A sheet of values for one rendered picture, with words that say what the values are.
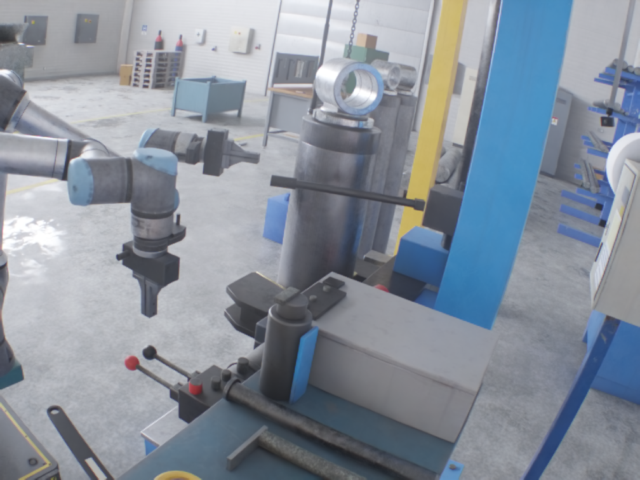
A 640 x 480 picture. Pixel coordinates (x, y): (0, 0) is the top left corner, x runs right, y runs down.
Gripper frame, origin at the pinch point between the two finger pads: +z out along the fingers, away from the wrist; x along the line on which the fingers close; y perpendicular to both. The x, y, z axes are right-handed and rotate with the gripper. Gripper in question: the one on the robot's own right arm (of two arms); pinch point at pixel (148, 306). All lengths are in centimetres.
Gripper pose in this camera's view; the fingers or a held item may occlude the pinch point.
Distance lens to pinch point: 114.5
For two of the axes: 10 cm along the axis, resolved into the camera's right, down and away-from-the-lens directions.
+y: -4.8, 2.7, -8.3
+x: 8.6, 3.2, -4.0
